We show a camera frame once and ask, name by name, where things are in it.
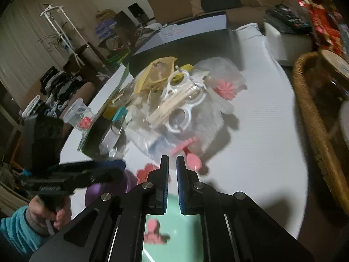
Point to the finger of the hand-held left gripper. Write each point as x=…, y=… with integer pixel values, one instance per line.
x=98, y=177
x=81, y=166

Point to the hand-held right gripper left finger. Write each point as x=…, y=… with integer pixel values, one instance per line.
x=164, y=188

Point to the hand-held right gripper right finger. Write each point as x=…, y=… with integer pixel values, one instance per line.
x=181, y=188

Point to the person's left forearm teal sleeve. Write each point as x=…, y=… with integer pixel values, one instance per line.
x=13, y=229

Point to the person's left hand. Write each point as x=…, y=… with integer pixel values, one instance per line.
x=36, y=213

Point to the purple plastic object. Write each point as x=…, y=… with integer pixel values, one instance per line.
x=95, y=193

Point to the green floral printed board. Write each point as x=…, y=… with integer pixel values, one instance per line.
x=90, y=139

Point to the pink plastic spoon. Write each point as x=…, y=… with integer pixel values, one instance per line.
x=194, y=161

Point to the pink clothespin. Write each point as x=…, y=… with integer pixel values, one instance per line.
x=181, y=146

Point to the small red ornament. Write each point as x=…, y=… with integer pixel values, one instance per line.
x=85, y=122

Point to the clear plastic cup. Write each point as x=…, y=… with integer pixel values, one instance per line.
x=73, y=112

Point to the pile of clothes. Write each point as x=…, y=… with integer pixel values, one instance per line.
x=60, y=84

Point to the clear plastic bag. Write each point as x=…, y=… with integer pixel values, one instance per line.
x=218, y=69
x=201, y=131

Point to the yellow packet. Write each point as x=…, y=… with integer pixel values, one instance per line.
x=111, y=110

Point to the teal clip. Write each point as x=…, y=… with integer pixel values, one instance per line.
x=120, y=113

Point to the bundle of wooden sticks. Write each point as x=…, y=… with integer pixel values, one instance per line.
x=169, y=106

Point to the beige curtain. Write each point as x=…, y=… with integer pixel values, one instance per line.
x=21, y=32

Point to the green packets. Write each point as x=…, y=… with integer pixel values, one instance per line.
x=114, y=57

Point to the yellow paper bag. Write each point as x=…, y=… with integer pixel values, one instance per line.
x=152, y=73

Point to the small yellow roll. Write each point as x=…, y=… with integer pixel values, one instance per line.
x=187, y=67

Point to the round mirror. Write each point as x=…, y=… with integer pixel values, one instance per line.
x=111, y=43

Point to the purple boxes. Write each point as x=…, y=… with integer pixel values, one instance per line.
x=103, y=29

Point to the white coat rack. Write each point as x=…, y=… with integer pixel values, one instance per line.
x=51, y=11

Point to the black storage box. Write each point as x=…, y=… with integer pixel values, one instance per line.
x=196, y=41

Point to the wicker chair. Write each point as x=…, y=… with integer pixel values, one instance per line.
x=308, y=106

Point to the white headset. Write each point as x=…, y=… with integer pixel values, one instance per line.
x=148, y=30

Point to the white paper label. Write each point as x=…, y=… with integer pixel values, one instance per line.
x=171, y=30

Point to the black speaker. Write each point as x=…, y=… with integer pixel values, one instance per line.
x=136, y=11

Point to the white box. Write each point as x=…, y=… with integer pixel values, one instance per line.
x=283, y=46

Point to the brown sofa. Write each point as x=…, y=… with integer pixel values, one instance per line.
x=169, y=2

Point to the black cushion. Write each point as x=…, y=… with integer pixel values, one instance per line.
x=220, y=0

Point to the round beige tin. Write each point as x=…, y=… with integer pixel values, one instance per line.
x=335, y=62

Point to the black remote control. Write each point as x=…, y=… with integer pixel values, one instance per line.
x=289, y=19

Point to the red patterned bags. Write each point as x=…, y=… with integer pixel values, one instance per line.
x=324, y=24

